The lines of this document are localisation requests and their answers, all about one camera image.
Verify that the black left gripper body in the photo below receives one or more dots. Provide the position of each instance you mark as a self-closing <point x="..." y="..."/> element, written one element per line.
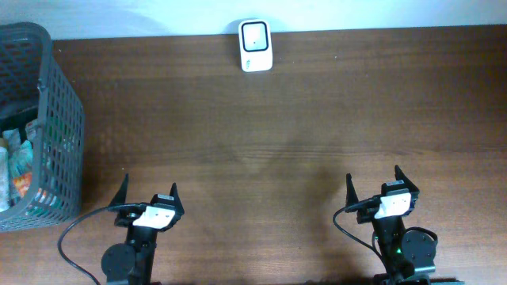
<point x="129" y="216"/>

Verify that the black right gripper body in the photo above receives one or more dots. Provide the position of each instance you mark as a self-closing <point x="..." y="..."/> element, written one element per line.
<point x="367" y="214"/>

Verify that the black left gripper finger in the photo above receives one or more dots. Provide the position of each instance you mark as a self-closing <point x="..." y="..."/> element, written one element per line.
<point x="177" y="204"/>
<point x="120" y="196"/>

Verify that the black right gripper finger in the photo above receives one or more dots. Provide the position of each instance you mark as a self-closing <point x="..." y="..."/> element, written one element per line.
<point x="400" y="176"/>
<point x="351" y="196"/>

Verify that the orange tissue pack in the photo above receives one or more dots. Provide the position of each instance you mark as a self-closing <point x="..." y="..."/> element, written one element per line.
<point x="22" y="183"/>

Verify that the teal tissue pack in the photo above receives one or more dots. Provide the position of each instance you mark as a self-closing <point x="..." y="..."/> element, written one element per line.
<point x="20" y="161"/>

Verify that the green wipes package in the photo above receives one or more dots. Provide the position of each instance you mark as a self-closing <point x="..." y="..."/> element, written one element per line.
<point x="19" y="134"/>

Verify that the white tube gold cap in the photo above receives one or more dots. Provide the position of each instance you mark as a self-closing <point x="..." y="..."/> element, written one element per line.
<point x="4" y="178"/>

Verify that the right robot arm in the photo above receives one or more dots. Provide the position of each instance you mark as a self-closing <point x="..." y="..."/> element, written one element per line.
<point x="407" y="254"/>

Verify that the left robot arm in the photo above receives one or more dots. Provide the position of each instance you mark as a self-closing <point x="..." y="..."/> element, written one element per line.
<point x="131" y="261"/>

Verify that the white barcode scanner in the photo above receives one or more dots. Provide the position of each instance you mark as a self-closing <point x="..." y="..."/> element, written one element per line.
<point x="255" y="44"/>

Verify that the grey plastic basket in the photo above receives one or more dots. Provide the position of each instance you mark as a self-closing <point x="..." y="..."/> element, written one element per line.
<point x="35" y="90"/>

